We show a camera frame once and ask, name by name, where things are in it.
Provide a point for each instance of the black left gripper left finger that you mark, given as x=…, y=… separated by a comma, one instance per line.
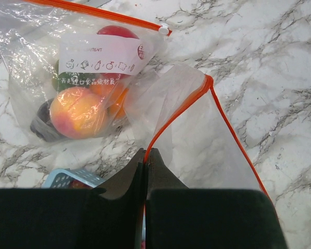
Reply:
x=107, y=216

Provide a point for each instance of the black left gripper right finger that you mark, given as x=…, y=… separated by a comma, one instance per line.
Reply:
x=182, y=217

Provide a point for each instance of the pink yellow peach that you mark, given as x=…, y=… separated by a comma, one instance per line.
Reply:
x=78, y=113

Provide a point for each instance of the orange fruit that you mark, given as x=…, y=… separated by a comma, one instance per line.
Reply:
x=114, y=96

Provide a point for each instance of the clear zip bag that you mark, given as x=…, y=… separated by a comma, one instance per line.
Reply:
x=50, y=46

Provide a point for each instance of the red tomato fruit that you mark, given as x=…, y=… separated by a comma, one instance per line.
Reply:
x=116, y=31

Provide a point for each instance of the clear bag orange zipper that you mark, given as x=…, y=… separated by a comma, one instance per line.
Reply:
x=196, y=164

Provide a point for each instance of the blue perforated plastic basket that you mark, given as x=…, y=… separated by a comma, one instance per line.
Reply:
x=65, y=178

